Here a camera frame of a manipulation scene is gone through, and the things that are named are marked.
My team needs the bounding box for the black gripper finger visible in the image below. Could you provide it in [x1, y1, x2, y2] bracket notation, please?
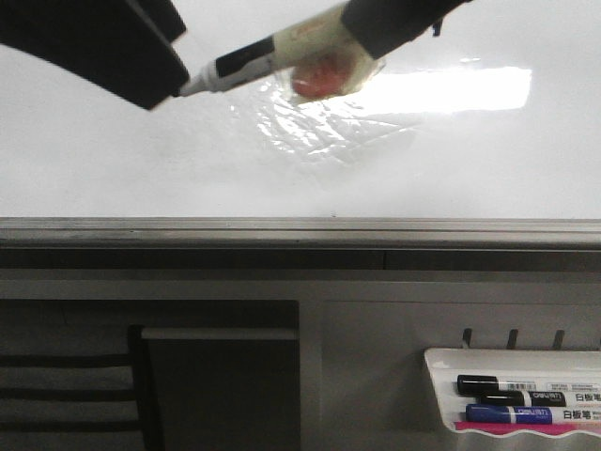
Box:
[341, 0, 466, 60]
[1, 1, 190, 110]

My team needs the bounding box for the black whiteboard marker with tape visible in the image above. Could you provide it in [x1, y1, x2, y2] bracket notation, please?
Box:
[179, 4, 383, 101]

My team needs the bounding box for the white plastic marker tray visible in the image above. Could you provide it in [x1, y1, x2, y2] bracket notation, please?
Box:
[424, 349, 600, 450]

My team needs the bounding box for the black capped marker upper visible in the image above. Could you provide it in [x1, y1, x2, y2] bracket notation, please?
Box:
[456, 374, 600, 395]

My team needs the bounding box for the black capped marker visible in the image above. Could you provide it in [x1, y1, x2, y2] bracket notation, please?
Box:
[456, 374, 600, 395]
[478, 391, 600, 408]

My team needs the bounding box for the black slatted chair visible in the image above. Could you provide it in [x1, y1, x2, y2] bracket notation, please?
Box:
[1, 325, 165, 450]

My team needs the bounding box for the black capped marker lower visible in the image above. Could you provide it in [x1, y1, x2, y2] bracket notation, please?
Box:
[478, 391, 600, 408]

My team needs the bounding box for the blue capped marker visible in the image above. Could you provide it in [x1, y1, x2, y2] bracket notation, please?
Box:
[466, 404, 600, 426]

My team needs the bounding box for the white whiteboard with metal frame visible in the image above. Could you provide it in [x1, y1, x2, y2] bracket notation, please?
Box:
[1, 1, 600, 271]

